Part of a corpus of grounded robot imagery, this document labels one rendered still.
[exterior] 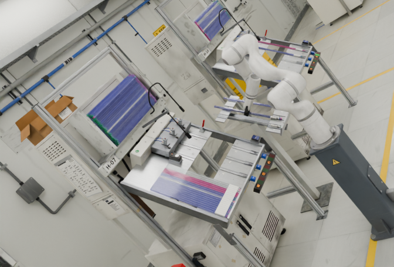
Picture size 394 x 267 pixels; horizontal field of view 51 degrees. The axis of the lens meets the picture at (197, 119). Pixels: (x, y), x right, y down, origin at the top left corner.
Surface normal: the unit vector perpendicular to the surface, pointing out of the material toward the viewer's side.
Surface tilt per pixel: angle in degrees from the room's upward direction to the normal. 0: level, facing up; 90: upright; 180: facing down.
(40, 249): 90
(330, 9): 90
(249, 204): 90
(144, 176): 45
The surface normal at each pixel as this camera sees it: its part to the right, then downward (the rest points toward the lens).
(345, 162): -0.38, 0.56
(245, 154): -0.01, -0.77
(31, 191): 0.64, -0.36
